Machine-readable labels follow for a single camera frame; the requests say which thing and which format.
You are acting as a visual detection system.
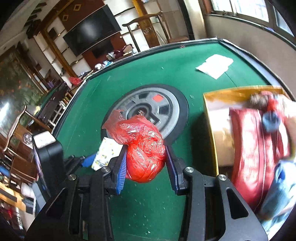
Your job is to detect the wooden armchair by television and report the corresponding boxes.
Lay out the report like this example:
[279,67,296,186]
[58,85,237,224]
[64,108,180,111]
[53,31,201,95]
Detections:
[122,11,189,53]

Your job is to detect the black flat television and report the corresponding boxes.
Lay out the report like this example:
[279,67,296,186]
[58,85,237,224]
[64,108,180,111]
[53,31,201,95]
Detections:
[63,5,121,56]

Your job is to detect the red plastic bag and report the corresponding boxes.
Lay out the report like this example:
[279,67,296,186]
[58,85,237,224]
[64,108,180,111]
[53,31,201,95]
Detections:
[102,110,166,183]

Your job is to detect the blue red cloth bundle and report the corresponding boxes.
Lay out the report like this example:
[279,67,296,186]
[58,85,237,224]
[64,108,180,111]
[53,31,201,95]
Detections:
[249,91,283,133]

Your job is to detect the yellow cardboard box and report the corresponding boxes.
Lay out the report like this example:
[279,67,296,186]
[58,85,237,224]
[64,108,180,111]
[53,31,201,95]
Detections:
[203,85,295,176]

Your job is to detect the white tissue packet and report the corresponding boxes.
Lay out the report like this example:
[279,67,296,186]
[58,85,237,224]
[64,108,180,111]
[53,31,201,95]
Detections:
[196,54,233,80]

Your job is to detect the red leather bag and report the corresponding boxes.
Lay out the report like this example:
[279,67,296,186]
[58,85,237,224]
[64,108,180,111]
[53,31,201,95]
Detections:
[229,108,290,211]

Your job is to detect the round mahjong table console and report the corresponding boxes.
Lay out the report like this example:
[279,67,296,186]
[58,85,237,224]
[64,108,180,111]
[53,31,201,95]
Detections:
[102,84,189,146]

